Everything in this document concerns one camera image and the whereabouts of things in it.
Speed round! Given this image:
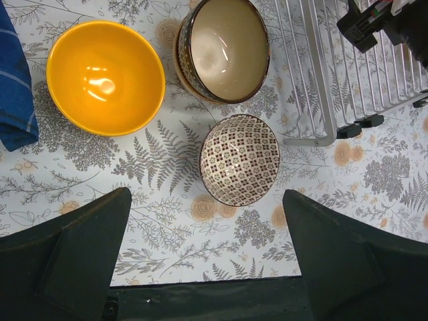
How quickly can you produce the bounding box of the black patterned bowl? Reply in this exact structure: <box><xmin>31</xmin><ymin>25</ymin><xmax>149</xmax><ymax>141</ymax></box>
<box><xmin>175</xmin><ymin>0</ymin><xmax>270</xmax><ymax>104</ymax></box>

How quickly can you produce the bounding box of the silver wire dish rack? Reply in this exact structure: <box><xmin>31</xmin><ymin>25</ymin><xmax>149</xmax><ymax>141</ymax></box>
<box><xmin>257</xmin><ymin>1</ymin><xmax>427</xmax><ymax>147</ymax></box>

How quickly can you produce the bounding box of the brown patterned white bowl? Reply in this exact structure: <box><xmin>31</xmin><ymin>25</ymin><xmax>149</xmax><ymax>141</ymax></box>
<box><xmin>199</xmin><ymin>114</ymin><xmax>280</xmax><ymax>207</ymax></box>

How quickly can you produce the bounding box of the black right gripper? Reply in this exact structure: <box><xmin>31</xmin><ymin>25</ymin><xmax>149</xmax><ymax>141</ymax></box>
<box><xmin>337</xmin><ymin>0</ymin><xmax>427</xmax><ymax>70</ymax></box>

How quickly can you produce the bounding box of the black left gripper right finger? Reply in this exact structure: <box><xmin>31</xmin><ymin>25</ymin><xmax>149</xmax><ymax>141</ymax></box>
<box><xmin>283</xmin><ymin>189</ymin><xmax>427</xmax><ymax>320</ymax></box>

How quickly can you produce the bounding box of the blue plaid cloth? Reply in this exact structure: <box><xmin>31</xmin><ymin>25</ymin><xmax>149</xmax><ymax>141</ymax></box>
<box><xmin>1</xmin><ymin>5</ymin><xmax>39</xmax><ymax>152</ymax></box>

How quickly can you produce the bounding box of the floral table mat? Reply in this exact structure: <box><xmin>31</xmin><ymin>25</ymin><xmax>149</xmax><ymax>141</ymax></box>
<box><xmin>1</xmin><ymin>1</ymin><xmax>427</xmax><ymax>286</ymax></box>

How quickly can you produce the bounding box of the beige ceramic bowl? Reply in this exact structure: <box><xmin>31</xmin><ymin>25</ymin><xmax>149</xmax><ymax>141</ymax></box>
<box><xmin>173</xmin><ymin>49</ymin><xmax>207</xmax><ymax>100</ymax></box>

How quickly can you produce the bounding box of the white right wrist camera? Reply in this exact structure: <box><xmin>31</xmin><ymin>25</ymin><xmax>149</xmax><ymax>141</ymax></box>
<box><xmin>367</xmin><ymin>0</ymin><xmax>419</xmax><ymax>17</ymax></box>

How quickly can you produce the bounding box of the yellow bowl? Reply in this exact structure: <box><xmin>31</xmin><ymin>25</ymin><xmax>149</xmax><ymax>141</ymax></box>
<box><xmin>46</xmin><ymin>20</ymin><xmax>166</xmax><ymax>136</ymax></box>

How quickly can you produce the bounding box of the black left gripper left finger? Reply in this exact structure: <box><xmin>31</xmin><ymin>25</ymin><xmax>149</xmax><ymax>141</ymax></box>
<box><xmin>1</xmin><ymin>187</ymin><xmax>132</xmax><ymax>320</ymax></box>

